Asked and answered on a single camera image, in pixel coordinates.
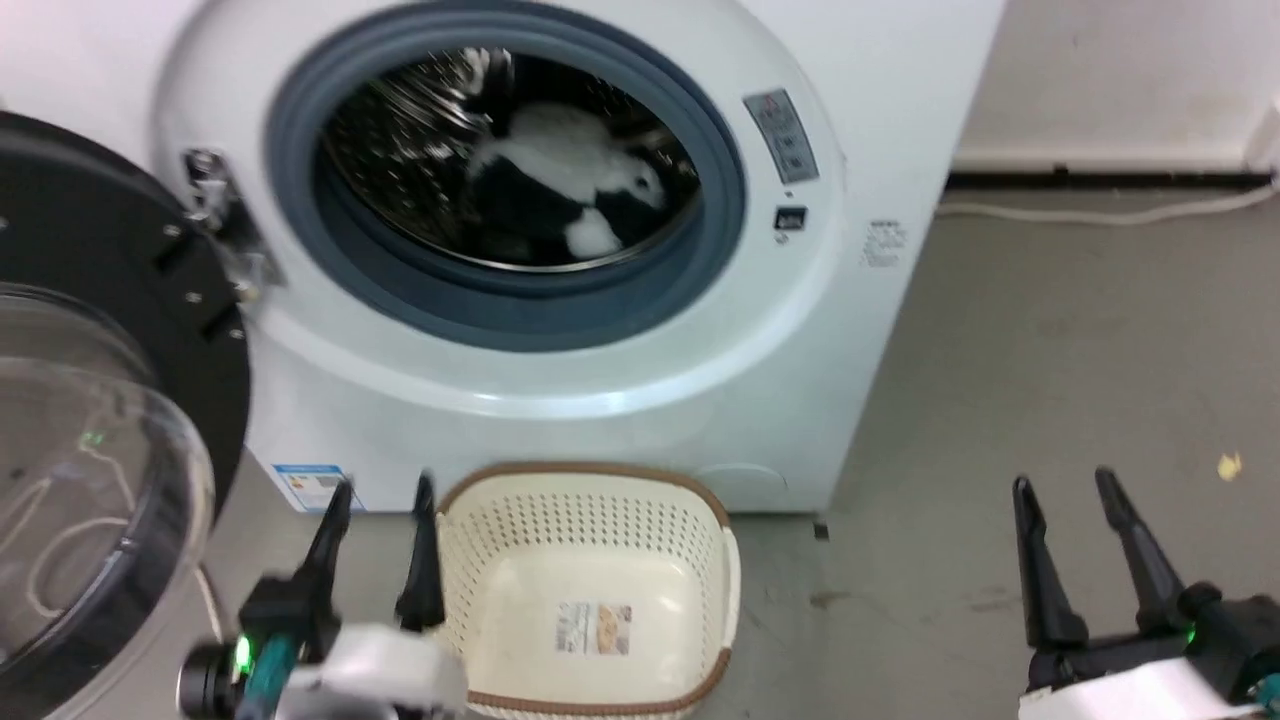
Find black baseboard strip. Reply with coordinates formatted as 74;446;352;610
944;172;1277;193

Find white cable on floor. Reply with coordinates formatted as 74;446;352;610
938;180;1280;227

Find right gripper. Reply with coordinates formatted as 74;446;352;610
1012;466;1280;720

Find cream perforated laundry basket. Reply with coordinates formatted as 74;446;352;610
432;461;742;719

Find black round washer door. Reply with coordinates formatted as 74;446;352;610
0;110;251;720

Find white front-load washing machine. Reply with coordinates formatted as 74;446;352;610
0;0;1007;515

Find black and white plush toy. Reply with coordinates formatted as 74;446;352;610
462;48;669;267

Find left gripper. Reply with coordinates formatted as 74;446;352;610
178;474;469;720

